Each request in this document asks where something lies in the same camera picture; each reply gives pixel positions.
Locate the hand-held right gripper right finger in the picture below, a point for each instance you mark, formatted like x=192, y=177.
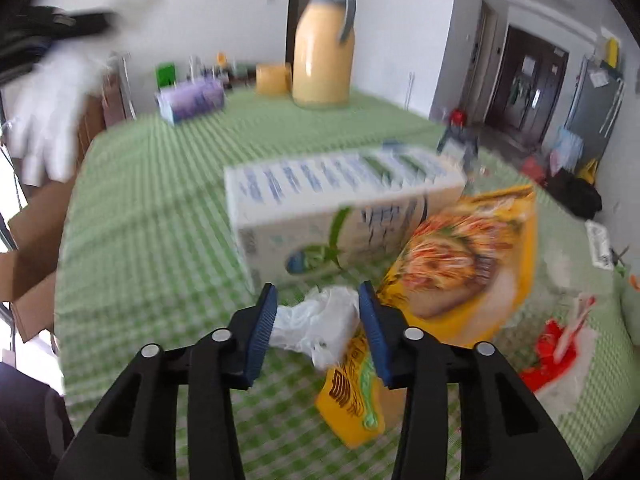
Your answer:
x=372, y=337

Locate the grey board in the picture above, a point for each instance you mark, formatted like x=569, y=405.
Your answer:
x=595, y=105

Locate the purple tissue box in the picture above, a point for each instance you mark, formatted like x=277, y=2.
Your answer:
x=192, y=101

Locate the green checked tablecloth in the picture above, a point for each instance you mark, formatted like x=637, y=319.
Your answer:
x=160, y=200

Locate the person's left hand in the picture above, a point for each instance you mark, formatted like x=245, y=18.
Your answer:
x=50, y=110

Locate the dark brown double door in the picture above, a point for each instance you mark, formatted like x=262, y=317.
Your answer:
x=525, y=85

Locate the red and white wrapper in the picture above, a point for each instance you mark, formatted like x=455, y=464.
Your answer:
x=552, y=350

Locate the brown cardboard box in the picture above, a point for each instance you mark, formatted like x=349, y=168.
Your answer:
x=35, y=245

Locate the black bag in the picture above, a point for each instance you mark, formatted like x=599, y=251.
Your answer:
x=575, y=195

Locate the person's dark clothing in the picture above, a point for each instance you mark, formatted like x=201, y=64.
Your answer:
x=27, y=425

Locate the white milk carton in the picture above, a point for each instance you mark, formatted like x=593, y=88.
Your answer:
x=310, y=210

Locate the small white box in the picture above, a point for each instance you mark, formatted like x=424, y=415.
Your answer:
x=598, y=244

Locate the white plastic wrapper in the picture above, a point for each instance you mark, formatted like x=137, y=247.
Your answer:
x=320, y=322

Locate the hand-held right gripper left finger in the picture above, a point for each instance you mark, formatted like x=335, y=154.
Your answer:
x=262, y=332

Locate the yellow cup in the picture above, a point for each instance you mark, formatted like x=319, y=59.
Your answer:
x=272, y=79

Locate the brown wooden chair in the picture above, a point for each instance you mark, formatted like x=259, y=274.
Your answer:
x=102, y=105

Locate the yellow thermos jug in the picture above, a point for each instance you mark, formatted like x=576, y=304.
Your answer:
x=322, y=50

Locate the yellow noodle packet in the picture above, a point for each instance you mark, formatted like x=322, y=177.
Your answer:
x=465, y=270

